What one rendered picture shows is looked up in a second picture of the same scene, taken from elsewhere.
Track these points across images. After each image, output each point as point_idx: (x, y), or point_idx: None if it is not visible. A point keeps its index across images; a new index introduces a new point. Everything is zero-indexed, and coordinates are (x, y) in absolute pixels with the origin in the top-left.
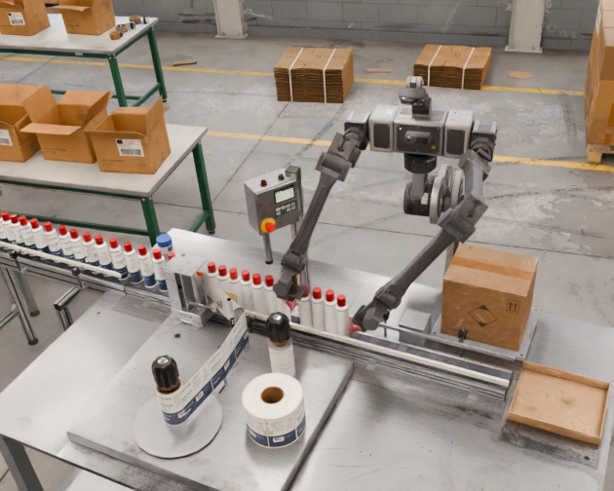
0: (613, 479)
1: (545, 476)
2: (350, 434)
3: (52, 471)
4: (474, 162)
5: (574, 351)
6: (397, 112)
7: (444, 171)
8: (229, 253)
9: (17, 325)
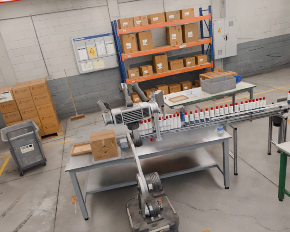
0: (75, 223)
1: (84, 139)
2: (125, 129)
3: (218, 152)
4: (105, 109)
5: (80, 159)
6: (139, 106)
7: (130, 142)
8: (200, 139)
9: None
